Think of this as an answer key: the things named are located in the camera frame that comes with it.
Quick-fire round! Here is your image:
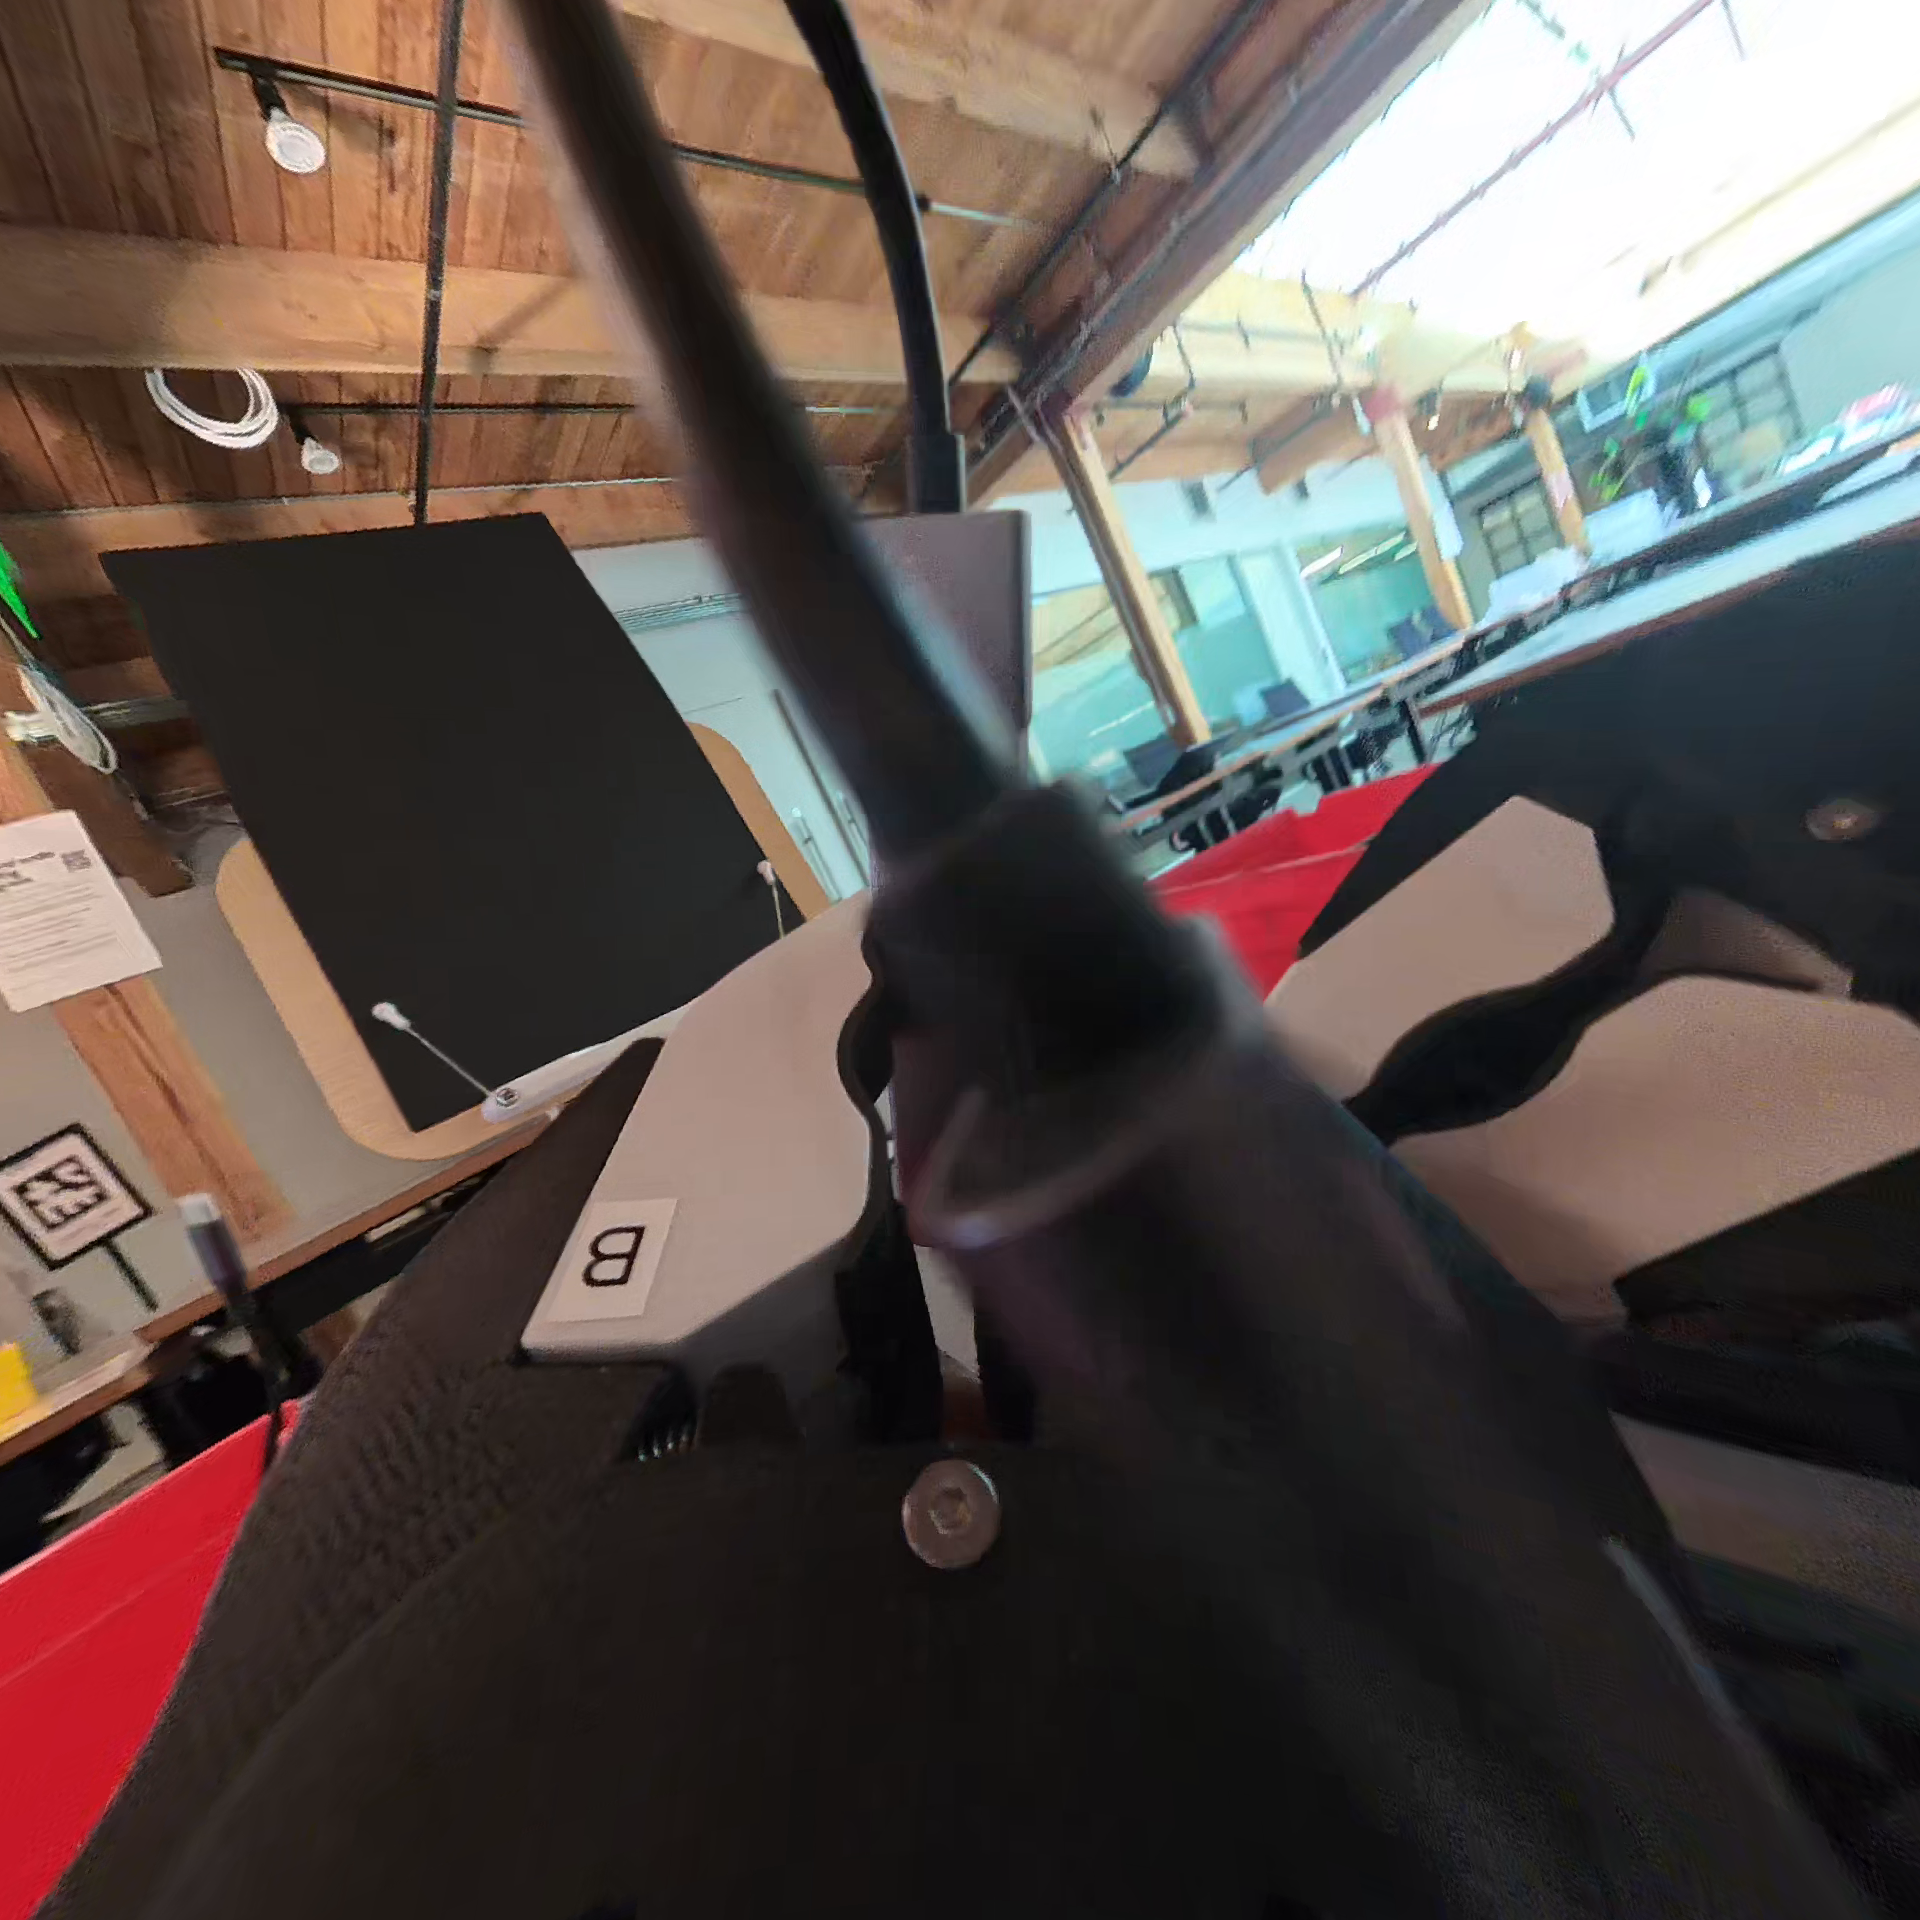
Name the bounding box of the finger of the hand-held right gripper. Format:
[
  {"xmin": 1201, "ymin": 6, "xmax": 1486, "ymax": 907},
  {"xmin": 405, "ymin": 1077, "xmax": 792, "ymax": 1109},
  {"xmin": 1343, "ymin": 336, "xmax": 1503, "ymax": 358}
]
[
  {"xmin": 1385, "ymin": 967, "xmax": 1920, "ymax": 1321},
  {"xmin": 1265, "ymin": 795, "xmax": 1624, "ymax": 1115}
]

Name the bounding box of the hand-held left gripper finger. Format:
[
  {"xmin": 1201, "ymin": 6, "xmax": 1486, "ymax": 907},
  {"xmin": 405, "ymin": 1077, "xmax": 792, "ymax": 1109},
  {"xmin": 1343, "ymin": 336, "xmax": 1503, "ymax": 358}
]
[{"xmin": 517, "ymin": 896, "xmax": 948, "ymax": 1449}]

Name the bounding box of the long grey table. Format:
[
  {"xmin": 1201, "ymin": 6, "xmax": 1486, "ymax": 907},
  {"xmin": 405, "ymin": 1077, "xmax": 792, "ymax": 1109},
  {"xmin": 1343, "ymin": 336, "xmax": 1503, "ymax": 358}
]
[{"xmin": 1415, "ymin": 477, "xmax": 1920, "ymax": 720}]

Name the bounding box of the rounded wooden board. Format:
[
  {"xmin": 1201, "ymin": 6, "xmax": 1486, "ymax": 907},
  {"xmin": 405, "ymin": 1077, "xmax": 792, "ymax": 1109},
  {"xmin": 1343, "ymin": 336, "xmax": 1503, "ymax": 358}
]
[{"xmin": 213, "ymin": 720, "xmax": 829, "ymax": 1167}]

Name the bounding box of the black display board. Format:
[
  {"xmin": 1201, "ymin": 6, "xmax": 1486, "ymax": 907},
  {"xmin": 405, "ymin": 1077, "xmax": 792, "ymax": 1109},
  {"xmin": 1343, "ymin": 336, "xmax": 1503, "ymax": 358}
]
[{"xmin": 103, "ymin": 512, "xmax": 788, "ymax": 1136}]

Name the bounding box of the black and white tag sign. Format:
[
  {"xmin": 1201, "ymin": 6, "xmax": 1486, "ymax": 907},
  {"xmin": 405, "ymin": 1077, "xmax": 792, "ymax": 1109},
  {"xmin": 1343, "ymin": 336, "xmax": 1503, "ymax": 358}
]
[{"xmin": 0, "ymin": 1122, "xmax": 161, "ymax": 1309}]

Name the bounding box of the white paper notice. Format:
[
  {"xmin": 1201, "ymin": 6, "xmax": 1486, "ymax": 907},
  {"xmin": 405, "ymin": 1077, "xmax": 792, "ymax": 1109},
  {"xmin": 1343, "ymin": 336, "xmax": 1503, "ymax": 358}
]
[{"xmin": 0, "ymin": 809, "xmax": 164, "ymax": 1013}]

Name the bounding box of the large red plastic bin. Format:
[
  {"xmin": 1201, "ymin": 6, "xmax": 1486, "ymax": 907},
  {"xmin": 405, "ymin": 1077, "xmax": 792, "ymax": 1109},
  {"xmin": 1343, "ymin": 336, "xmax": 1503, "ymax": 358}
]
[{"xmin": 0, "ymin": 761, "xmax": 1442, "ymax": 1915}]

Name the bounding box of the black floor lamp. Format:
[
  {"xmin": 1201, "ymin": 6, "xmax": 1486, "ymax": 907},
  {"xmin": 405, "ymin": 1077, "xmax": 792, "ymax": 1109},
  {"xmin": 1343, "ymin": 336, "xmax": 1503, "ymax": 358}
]
[{"xmin": 783, "ymin": 0, "xmax": 967, "ymax": 517}]

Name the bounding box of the black ceiling pipe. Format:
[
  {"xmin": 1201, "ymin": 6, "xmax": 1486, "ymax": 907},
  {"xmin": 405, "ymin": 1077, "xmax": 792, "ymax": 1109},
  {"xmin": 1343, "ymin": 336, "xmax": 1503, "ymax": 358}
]
[{"xmin": 409, "ymin": 0, "xmax": 466, "ymax": 524}]

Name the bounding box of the black cable with silver plug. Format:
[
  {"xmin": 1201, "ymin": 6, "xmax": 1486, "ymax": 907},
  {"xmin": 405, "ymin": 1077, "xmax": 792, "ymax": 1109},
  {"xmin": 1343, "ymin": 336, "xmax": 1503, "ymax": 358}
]
[{"xmin": 177, "ymin": 1193, "xmax": 294, "ymax": 1479}]

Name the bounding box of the white cable coil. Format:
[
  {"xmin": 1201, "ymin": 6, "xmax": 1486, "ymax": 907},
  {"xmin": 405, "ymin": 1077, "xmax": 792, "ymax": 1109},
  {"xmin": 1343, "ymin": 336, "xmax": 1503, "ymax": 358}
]
[{"xmin": 144, "ymin": 367, "xmax": 279, "ymax": 454}]

